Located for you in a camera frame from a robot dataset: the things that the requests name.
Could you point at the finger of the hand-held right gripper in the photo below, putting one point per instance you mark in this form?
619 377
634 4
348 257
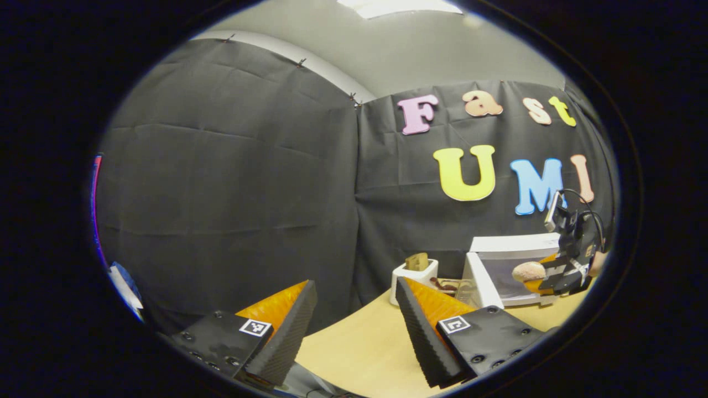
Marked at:
561 265
558 283

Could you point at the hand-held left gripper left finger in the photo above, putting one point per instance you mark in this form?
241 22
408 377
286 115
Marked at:
287 337

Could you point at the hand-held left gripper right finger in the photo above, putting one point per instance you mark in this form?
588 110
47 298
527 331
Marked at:
423 342

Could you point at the round bread bun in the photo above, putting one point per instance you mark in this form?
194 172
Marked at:
528 271

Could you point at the white microwave oven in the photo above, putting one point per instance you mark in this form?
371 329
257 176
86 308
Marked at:
514 246

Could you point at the brown wooden spoon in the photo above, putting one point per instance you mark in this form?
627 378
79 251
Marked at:
440 284

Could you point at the white toaster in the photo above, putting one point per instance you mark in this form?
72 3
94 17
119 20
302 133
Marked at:
412 282

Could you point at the metal utensil rack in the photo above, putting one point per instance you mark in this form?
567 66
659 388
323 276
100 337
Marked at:
463 288

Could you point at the brown toast slice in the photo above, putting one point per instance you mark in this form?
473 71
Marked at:
417 262

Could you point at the black backdrop cloth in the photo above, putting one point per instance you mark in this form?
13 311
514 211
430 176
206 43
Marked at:
221 193

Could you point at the blue and white object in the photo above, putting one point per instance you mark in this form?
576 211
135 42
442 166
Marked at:
126 287

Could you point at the long ceiling light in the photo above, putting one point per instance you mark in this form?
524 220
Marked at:
401 6

